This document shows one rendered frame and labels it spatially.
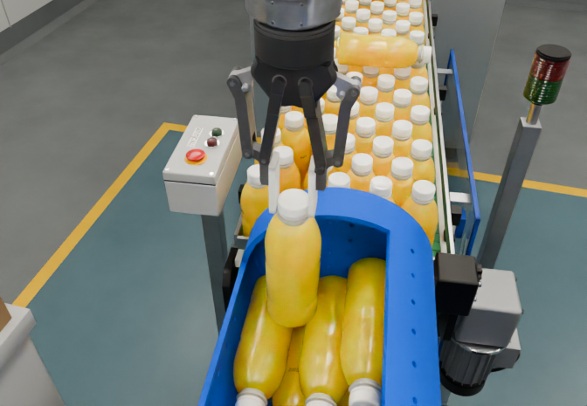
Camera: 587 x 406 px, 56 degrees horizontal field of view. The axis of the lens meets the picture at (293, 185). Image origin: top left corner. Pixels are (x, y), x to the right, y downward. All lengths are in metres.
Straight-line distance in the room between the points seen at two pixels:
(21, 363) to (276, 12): 0.77
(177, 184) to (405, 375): 0.59
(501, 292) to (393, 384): 0.63
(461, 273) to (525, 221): 1.74
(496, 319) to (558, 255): 1.46
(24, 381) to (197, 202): 0.42
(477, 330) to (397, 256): 0.52
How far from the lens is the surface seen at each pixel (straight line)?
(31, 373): 1.10
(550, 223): 2.76
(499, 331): 1.21
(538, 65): 1.16
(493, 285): 1.20
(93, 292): 2.37
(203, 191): 1.04
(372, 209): 0.74
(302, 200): 0.64
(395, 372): 0.61
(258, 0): 0.48
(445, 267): 1.00
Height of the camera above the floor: 1.72
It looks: 40 degrees down
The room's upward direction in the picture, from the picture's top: straight up
